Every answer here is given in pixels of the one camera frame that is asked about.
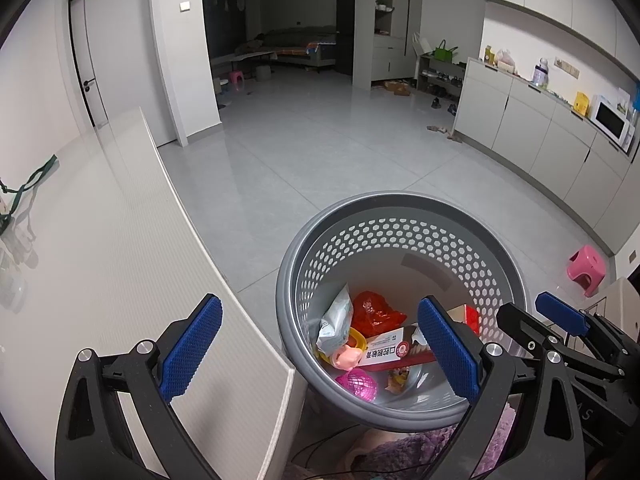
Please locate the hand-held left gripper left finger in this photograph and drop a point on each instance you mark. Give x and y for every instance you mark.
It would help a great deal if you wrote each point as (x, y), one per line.
(192, 345)

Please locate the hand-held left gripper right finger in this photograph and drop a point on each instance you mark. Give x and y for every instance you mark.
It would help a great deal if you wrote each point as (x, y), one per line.
(447, 347)

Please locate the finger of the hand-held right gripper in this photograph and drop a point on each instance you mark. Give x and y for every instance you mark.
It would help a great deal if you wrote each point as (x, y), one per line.
(562, 312)
(530, 327)

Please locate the small red white box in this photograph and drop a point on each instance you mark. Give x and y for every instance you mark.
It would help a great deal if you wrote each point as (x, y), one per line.
(465, 317)

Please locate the red toothpaste box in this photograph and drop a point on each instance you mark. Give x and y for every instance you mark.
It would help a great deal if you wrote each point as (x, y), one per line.
(395, 350)

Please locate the red cellophane wrapper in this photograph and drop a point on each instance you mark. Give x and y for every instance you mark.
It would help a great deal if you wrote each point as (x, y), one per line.
(375, 312)

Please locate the pink plastic shuttlecock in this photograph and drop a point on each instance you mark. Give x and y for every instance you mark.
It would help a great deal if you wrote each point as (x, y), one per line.
(357, 385)

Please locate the pink pig toy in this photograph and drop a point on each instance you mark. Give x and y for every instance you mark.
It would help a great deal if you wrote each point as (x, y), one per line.
(347, 357)

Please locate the light blue snack packet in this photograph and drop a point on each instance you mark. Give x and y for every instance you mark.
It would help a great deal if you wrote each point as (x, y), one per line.
(335, 320)

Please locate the grey perforated basket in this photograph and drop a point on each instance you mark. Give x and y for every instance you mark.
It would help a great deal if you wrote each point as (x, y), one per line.
(400, 198)

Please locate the pink plastic stool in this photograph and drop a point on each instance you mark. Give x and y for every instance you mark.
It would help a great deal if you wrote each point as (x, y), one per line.
(236, 79)
(586, 265)

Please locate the purple fleece clothing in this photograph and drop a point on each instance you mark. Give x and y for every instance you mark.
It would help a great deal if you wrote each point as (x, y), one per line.
(400, 450)

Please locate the white microwave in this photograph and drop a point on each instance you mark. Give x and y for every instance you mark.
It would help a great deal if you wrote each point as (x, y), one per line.
(611, 122)

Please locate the white counter cabinet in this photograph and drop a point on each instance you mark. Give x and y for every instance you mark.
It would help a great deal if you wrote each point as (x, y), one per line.
(525, 120)

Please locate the yellow box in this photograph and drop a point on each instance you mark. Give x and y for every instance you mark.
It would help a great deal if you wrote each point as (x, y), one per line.
(581, 103)

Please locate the grey slipper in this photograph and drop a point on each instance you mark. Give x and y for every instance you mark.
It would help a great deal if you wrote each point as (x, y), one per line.
(436, 128)

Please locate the white blue bottle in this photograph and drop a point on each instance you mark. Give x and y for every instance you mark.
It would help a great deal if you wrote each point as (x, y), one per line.
(540, 72)

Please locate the pink plastic bag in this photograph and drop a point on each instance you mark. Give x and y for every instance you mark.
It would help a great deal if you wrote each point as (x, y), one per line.
(505, 61)

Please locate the cardboard box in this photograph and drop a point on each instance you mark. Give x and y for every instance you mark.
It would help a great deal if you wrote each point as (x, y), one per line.
(397, 88)

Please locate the shoe rack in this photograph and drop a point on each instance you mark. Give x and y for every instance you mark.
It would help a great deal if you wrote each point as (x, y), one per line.
(440, 77)

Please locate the small yellow carton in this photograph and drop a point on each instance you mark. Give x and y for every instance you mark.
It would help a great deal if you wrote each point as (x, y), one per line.
(488, 56)

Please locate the grey round stool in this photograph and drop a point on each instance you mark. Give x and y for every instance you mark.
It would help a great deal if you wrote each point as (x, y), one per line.
(263, 72)

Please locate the green tote bag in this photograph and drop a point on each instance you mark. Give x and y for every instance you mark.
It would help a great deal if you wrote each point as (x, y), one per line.
(445, 52)

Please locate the low white table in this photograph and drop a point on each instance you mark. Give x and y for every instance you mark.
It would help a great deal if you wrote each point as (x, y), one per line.
(245, 57)

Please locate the white paper bag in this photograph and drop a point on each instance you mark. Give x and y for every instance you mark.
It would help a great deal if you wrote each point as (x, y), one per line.
(421, 44)

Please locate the white door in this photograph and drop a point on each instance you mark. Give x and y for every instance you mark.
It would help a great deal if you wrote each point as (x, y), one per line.
(120, 45)

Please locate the white shelf cabinet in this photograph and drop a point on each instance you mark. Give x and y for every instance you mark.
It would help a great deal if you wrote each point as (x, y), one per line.
(395, 30)

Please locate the dark sofa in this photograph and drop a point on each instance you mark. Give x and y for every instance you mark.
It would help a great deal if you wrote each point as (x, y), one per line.
(300, 37)

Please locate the wall socket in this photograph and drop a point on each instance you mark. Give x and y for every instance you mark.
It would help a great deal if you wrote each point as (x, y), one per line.
(567, 68)

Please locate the light switch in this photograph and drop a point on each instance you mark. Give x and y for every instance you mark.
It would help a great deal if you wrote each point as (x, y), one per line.
(185, 6)

